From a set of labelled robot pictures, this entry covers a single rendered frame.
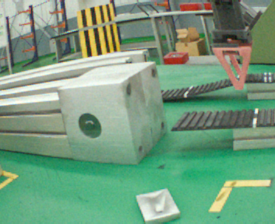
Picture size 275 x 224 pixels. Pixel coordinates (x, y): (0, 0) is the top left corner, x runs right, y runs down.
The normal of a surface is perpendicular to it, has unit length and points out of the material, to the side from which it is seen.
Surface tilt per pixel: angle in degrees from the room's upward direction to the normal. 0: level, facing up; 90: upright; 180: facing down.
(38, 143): 90
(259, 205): 0
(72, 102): 90
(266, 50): 90
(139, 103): 90
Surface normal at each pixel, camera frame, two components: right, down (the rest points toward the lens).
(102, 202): -0.18, -0.94
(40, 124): -0.40, 0.34
